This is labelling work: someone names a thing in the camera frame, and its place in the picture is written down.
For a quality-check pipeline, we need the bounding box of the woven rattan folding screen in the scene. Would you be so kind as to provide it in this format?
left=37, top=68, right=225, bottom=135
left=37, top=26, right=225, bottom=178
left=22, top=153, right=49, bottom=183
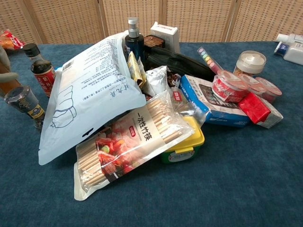
left=0, top=0, right=303, bottom=45

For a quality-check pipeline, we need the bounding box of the dark blue pump bottle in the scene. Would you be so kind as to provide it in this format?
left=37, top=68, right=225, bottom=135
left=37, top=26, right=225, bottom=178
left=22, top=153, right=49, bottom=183
left=124, top=17, right=146, bottom=65

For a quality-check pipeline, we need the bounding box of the dark brown small box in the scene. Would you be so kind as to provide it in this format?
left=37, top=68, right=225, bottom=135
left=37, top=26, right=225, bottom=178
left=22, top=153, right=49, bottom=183
left=143, top=35, right=167, bottom=52

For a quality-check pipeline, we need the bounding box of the yellow sachet packet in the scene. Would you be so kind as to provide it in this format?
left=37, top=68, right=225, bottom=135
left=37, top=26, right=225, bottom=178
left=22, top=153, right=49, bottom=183
left=126, top=50, right=147, bottom=88

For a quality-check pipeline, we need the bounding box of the blue white tube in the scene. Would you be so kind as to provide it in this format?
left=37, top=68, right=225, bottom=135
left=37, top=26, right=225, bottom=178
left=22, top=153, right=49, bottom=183
left=274, top=41, right=291, bottom=58

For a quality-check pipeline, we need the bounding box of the orange plastic tube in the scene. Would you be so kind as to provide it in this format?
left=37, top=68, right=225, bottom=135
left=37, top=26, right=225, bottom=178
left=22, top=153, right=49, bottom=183
left=0, top=61, right=22, bottom=97

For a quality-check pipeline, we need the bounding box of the blue velvet tablecloth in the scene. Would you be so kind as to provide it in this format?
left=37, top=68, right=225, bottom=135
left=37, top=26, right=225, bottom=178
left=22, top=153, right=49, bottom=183
left=0, top=41, right=303, bottom=227

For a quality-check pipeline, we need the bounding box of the large white plastic bag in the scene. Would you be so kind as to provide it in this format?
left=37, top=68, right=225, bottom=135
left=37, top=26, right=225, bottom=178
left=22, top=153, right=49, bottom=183
left=38, top=30, right=147, bottom=166

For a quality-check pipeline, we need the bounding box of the bamboo chopsticks pack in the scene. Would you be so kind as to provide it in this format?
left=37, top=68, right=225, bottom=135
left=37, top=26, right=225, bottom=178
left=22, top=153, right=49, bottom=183
left=73, top=90, right=196, bottom=202

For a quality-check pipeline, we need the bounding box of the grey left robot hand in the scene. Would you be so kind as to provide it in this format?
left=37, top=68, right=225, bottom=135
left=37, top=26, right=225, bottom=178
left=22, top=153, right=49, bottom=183
left=0, top=45, right=19, bottom=82

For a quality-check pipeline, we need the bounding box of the clear bag of red snacks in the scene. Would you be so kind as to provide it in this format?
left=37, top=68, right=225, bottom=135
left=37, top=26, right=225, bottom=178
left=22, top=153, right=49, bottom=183
left=165, top=72, right=207, bottom=127

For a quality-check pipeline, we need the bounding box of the green box yellow lid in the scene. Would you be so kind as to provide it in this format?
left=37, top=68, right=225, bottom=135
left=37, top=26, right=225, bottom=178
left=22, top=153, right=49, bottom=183
left=159, top=115, right=205, bottom=165

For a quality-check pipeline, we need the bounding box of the red orange snack bag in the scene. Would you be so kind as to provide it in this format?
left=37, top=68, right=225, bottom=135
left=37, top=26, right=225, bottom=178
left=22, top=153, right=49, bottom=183
left=0, top=29, right=26, bottom=50

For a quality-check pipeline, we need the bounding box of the red wrapped snack packet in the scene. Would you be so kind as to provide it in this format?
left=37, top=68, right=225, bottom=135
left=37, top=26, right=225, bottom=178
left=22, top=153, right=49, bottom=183
left=237, top=92, right=284, bottom=129

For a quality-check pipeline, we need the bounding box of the colourful dot sticker strip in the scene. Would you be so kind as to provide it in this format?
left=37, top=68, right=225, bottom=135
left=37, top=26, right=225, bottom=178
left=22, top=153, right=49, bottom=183
left=196, top=46, right=218, bottom=72

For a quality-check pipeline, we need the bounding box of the large white plastic bottle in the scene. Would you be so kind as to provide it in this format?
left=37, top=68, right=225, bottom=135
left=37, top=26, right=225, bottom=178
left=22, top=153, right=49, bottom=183
left=283, top=42, right=303, bottom=67

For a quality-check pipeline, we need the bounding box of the blue white calculator box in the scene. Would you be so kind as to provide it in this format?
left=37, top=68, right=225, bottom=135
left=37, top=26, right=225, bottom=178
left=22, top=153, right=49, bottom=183
left=178, top=74, right=252, bottom=129

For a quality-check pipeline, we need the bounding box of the white cardboard box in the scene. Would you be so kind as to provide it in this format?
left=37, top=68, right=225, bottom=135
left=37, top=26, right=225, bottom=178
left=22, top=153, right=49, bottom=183
left=150, top=21, right=179, bottom=54

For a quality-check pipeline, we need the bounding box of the dark sauce bottle red label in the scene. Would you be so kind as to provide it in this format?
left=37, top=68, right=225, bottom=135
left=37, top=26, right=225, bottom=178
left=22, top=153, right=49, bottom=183
left=22, top=43, right=57, bottom=98

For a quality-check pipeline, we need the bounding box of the clear pepper grinder black label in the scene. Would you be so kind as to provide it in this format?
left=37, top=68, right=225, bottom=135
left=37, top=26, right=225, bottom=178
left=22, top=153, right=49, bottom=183
left=4, top=85, right=46, bottom=130

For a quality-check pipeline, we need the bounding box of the silver snack bag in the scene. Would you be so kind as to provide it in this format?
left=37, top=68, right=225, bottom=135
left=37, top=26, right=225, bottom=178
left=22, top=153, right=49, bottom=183
left=144, top=65, right=175, bottom=98

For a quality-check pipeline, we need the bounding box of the red yogurt cup pack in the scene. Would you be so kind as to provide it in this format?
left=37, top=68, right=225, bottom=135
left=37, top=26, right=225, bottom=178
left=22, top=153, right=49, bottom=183
left=211, top=70, right=250, bottom=103

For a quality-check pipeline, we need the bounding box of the black zipper pouch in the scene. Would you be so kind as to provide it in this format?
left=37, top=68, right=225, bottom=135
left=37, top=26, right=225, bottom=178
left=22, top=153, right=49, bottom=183
left=146, top=45, right=216, bottom=82

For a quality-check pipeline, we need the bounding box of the clear jar white lid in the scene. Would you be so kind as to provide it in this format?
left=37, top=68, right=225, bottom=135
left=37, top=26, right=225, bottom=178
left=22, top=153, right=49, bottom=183
left=232, top=50, right=267, bottom=77

